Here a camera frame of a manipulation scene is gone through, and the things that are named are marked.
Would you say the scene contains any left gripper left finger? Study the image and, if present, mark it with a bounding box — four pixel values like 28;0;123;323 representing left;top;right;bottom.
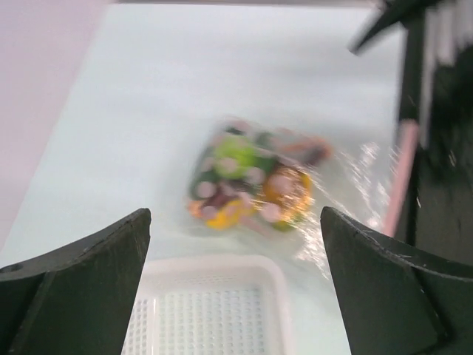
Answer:
1;209;152;355

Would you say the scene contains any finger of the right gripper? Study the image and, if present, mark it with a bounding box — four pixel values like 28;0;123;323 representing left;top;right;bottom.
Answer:
350;0;418;55

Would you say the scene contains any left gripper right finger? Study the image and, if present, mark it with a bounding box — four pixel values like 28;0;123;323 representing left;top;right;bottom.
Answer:
321;206;472;355

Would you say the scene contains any papaya slice with red flesh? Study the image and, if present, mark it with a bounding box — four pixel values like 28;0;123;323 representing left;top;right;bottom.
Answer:
279;137;332;168

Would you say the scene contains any clear zip top bag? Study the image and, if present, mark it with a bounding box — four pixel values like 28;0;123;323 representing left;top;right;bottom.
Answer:
186;120;418;271

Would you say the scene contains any green lime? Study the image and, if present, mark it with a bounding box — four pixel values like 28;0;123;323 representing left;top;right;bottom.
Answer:
213;135;256;179

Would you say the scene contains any white plastic basket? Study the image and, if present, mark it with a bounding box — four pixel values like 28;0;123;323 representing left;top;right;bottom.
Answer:
121;254;295;354

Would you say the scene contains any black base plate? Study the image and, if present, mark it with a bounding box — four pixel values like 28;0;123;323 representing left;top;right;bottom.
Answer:
394;10;472;264

